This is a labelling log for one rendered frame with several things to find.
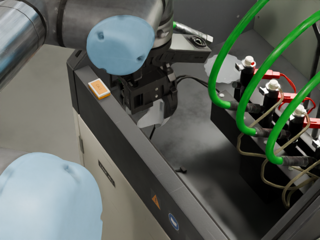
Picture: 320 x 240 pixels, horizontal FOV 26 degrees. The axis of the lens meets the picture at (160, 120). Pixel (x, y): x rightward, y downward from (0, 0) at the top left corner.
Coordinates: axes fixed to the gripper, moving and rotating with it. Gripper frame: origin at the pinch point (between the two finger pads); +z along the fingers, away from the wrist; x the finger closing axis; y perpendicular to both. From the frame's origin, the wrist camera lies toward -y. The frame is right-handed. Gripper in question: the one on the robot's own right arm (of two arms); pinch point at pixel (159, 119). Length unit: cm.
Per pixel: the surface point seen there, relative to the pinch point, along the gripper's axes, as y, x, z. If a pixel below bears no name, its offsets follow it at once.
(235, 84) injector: -26.0, -11.6, 15.8
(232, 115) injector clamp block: -24.5, -9.8, 22.7
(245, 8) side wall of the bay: -54, -43, 29
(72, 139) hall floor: -22, -100, 121
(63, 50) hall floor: -42, -147, 121
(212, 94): -13.4, -3.3, 4.2
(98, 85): -5.2, -34.5, 24.5
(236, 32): -17.7, -3.5, -8.6
